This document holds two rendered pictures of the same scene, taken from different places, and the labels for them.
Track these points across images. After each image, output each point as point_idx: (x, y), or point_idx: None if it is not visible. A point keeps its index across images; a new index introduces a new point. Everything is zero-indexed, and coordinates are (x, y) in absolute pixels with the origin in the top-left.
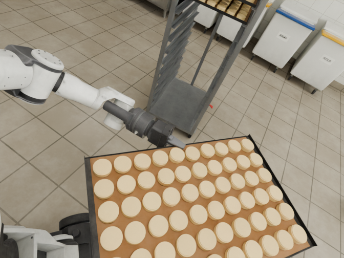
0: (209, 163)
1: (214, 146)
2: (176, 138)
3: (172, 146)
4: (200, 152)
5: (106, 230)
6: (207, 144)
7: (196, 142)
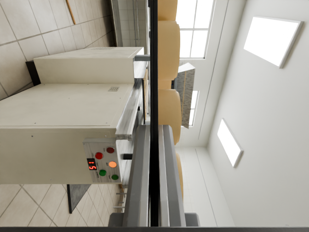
0: (170, 86)
1: (171, 7)
2: (179, 176)
3: (157, 199)
4: (160, 78)
5: None
6: (180, 31)
7: (157, 52)
